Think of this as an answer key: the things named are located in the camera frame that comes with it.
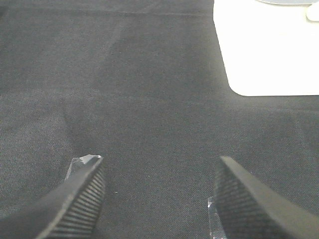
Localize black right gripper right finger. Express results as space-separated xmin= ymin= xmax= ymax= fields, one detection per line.
xmin=213 ymin=156 xmax=319 ymax=239

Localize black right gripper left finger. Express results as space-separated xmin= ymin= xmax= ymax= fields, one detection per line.
xmin=0 ymin=155 xmax=106 ymax=239

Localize clear tape strip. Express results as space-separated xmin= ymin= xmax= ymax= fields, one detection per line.
xmin=207 ymin=196 xmax=226 ymax=239

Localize white plastic bin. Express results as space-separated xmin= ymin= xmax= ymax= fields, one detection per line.
xmin=213 ymin=0 xmax=319 ymax=96

